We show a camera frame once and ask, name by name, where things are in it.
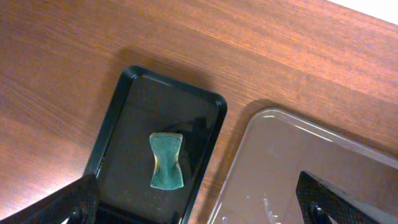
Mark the green scrubbing sponge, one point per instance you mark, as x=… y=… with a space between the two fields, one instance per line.
x=167 y=174

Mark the brown plastic serving tray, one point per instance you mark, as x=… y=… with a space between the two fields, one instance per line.
x=276 y=147

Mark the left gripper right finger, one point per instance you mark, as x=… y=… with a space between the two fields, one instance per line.
x=321 y=202

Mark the black rectangular sponge tray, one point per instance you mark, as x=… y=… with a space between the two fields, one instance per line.
x=145 y=102

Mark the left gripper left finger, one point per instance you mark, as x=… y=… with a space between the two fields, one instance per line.
x=75 y=203

